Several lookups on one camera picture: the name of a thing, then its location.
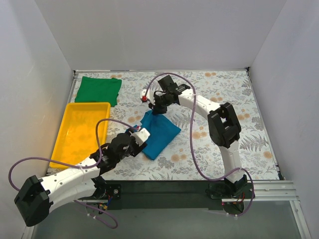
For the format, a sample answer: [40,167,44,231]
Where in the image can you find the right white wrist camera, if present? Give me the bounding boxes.
[140,89,155,105]

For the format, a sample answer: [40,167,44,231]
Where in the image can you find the yellow plastic tray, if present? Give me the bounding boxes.
[51,103,111,165]

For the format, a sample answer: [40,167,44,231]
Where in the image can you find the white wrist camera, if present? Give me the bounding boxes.
[140,89,155,105]
[131,127,151,146]

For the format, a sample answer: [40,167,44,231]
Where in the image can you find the floral table mat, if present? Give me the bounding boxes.
[68,70,279,180]

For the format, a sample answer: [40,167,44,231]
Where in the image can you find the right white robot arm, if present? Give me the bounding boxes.
[141,73,247,196]

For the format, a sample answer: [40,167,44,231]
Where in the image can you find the blue t shirt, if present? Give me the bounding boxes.
[133,111,181,160]

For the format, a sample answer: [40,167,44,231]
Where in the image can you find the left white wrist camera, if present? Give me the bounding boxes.
[131,127,151,146]

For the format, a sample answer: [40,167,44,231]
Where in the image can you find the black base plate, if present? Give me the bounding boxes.
[82,181,255,212]

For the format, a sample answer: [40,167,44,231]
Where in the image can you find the folded green t shirt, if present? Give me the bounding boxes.
[74,77,122,107]

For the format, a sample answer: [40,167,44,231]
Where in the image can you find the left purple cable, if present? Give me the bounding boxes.
[8,119,140,229]

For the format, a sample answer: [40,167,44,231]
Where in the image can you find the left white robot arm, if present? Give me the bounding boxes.
[14,129,150,227]

